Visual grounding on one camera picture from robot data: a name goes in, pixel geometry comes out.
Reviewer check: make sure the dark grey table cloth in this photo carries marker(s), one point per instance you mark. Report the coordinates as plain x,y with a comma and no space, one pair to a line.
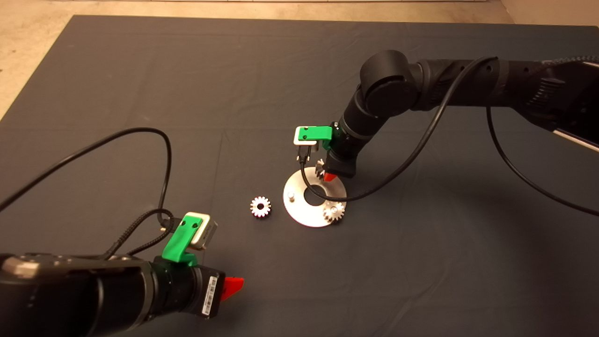
299,70

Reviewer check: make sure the round metal carrier plate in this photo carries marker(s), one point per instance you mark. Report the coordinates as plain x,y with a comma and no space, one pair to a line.
299,215

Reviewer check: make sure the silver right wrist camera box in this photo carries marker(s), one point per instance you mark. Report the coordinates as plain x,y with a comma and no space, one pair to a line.
304,142

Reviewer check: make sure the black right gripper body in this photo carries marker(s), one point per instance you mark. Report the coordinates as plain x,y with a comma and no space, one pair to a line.
342,157

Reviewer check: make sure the green right camera mount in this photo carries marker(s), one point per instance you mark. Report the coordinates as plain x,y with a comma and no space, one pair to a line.
318,133

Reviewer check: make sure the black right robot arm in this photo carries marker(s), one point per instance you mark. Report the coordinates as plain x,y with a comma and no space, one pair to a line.
388,89

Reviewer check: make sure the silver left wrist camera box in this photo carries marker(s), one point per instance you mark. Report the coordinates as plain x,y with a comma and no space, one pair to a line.
209,234

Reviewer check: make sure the bright steel planetary gear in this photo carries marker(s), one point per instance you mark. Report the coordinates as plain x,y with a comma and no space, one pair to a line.
255,209

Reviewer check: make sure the green left camera mount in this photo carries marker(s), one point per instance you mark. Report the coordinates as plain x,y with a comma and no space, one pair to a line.
180,243

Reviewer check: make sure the dark steel planetary gear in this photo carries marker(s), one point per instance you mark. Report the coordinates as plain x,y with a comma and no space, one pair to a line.
320,166
334,213

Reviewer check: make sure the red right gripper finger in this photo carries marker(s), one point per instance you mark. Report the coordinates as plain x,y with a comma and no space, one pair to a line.
330,177

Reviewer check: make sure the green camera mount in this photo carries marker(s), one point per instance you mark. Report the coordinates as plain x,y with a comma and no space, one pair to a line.
180,243
318,133

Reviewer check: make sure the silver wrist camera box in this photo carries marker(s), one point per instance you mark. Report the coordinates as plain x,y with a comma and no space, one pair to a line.
304,142
209,234

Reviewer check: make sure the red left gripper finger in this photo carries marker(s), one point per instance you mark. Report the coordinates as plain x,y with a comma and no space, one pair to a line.
234,285

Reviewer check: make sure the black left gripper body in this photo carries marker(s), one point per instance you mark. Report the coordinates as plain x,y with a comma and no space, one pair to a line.
189,290

